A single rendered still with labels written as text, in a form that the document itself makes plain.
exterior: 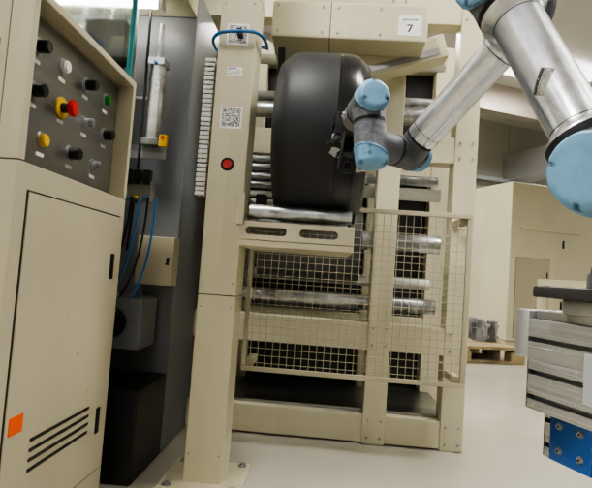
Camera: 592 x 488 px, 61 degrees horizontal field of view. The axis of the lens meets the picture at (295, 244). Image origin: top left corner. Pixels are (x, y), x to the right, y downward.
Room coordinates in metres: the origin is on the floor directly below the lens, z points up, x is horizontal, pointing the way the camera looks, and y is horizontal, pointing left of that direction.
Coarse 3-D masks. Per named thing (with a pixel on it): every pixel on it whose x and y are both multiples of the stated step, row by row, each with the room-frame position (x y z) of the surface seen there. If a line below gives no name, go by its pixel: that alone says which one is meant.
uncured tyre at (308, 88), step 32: (288, 64) 1.54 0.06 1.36; (320, 64) 1.52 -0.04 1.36; (352, 64) 1.52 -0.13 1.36; (288, 96) 1.47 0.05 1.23; (320, 96) 1.46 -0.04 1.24; (352, 96) 1.46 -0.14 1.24; (288, 128) 1.47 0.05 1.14; (320, 128) 1.46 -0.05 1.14; (288, 160) 1.49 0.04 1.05; (320, 160) 1.48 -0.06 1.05; (288, 192) 1.56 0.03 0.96; (320, 192) 1.55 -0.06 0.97; (352, 192) 1.54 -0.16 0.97
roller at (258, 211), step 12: (252, 204) 1.60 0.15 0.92; (252, 216) 1.60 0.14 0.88; (264, 216) 1.60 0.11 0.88; (276, 216) 1.59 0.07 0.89; (288, 216) 1.59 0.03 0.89; (300, 216) 1.59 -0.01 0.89; (312, 216) 1.58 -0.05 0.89; (324, 216) 1.58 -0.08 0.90; (336, 216) 1.58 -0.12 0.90; (348, 216) 1.57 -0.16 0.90
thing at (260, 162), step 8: (256, 160) 2.08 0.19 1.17; (264, 160) 2.08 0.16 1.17; (256, 168) 2.07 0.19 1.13; (264, 168) 2.07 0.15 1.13; (256, 176) 2.08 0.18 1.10; (264, 176) 2.08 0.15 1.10; (256, 184) 2.07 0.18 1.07; (264, 184) 2.07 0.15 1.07; (256, 192) 2.08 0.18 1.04; (264, 192) 2.08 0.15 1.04; (272, 200) 2.07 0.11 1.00
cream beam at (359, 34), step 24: (288, 24) 1.93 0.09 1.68; (312, 24) 1.92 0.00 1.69; (336, 24) 1.92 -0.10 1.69; (360, 24) 1.91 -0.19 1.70; (384, 24) 1.91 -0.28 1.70; (288, 48) 2.04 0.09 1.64; (312, 48) 2.02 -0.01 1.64; (336, 48) 2.00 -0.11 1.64; (360, 48) 1.99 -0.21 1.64; (384, 48) 1.97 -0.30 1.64; (408, 48) 1.96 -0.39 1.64
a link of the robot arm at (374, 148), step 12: (360, 120) 1.12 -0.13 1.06; (372, 120) 1.11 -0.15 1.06; (384, 120) 1.13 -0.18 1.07; (360, 132) 1.12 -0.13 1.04; (372, 132) 1.11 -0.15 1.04; (384, 132) 1.12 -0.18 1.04; (360, 144) 1.11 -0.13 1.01; (372, 144) 1.10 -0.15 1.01; (384, 144) 1.11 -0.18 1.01; (396, 144) 1.14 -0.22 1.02; (360, 156) 1.11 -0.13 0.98; (372, 156) 1.10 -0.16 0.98; (384, 156) 1.11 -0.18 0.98; (396, 156) 1.15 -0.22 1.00; (360, 168) 1.15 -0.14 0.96; (372, 168) 1.15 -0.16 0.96
